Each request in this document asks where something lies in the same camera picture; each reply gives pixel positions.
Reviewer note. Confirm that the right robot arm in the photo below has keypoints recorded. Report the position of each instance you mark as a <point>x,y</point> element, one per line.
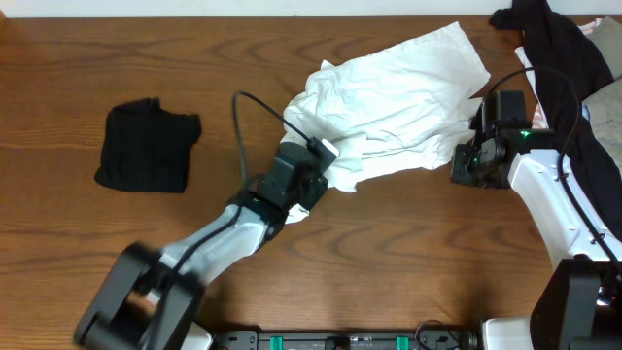
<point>580,307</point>

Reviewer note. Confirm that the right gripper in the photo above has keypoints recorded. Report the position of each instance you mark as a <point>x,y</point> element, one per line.
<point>459,170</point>

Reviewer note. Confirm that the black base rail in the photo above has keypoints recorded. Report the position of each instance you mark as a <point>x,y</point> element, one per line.
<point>430,335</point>

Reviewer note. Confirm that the black folded garment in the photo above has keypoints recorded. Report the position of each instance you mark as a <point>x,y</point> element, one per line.
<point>146,148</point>

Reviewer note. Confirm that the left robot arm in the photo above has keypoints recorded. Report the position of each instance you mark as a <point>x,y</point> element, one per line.
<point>150,298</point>

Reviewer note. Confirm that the white shirt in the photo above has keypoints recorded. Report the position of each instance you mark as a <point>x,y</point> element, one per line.
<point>406,107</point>

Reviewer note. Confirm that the grey garment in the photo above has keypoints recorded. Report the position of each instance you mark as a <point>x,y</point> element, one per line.
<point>604,106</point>

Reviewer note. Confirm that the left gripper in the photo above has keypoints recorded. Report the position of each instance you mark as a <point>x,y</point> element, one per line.
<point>317,190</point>

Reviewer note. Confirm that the dark navy garment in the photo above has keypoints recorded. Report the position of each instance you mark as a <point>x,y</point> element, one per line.
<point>555,41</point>

